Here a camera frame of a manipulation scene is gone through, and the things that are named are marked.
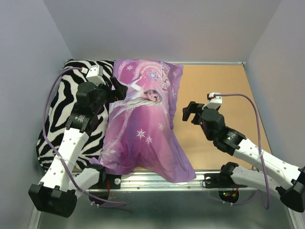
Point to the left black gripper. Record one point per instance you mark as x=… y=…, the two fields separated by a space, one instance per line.
x=119 y=93

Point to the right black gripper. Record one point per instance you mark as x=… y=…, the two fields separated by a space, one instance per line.
x=194 y=108

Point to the purple princess pillowcase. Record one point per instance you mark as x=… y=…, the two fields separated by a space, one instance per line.
x=140 y=127

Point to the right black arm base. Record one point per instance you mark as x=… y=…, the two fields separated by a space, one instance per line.
x=228 y=190

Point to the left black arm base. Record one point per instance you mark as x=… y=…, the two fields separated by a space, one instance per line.
x=103 y=188

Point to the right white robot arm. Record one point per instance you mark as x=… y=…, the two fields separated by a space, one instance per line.
x=279 y=178

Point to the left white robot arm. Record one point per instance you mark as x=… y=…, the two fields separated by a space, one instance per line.
x=57 y=192

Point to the zebra striped pillow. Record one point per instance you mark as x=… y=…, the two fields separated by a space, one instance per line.
x=60 y=110

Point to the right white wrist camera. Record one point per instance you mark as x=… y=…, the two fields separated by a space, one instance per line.
x=214 y=101

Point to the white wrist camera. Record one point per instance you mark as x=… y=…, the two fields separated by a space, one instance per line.
x=214 y=101
x=94 y=74

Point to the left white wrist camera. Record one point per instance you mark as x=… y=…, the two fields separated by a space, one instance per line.
x=94 y=74

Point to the aluminium mounting rail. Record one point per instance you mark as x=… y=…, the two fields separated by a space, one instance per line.
x=144 y=180

